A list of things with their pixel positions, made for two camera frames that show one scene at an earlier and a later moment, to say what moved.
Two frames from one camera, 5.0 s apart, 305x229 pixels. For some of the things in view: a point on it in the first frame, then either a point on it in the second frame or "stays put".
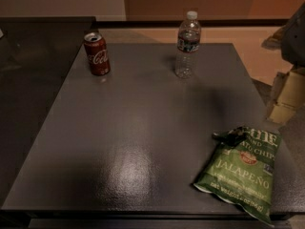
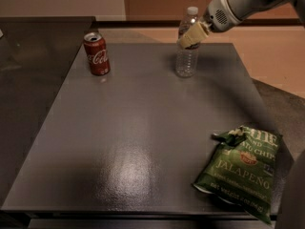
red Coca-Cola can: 97,53 stays put
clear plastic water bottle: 188,47 stays put
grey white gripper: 294,40 to 216,17
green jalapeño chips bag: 239,170 stays put
